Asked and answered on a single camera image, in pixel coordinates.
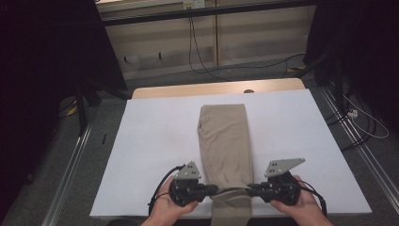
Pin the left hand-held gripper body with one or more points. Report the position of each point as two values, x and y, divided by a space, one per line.
186 191

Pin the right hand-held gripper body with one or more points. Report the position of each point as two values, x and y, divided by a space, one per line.
282 190

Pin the beige pants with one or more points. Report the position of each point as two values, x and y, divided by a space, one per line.
226 141

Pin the person's left hand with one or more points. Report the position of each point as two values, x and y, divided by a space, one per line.
167 210

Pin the person's right hand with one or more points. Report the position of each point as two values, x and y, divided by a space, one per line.
306 207

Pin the white table mat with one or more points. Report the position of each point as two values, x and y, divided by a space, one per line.
150 132

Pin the dark round table grommet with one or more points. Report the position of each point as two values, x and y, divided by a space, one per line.
248 91

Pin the small black floor object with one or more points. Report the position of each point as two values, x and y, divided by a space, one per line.
103 138

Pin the white power plug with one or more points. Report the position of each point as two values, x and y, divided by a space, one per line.
353 113

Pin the black metal stand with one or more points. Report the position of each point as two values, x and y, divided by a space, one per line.
82 106
337 84

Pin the black curtain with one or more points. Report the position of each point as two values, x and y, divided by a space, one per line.
37 62
370 47

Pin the black metal crossbar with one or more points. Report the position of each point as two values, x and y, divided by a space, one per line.
200 13

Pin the metal floor rail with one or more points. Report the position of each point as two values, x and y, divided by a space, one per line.
67 175
360 147

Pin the white wall socket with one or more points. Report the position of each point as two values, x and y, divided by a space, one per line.
194 3

